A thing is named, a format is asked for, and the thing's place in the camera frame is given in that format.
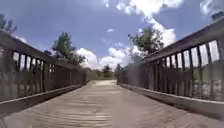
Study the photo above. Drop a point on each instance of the wooden plank bridge deck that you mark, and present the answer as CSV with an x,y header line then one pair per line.
x,y
103,106

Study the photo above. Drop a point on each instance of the tall green tree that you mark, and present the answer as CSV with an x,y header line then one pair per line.
x,y
65,50
148,41

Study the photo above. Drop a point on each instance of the distant small tree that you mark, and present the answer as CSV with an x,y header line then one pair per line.
x,y
107,71

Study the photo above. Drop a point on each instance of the dark wooden railing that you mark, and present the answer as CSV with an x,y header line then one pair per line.
x,y
36,75
180,75

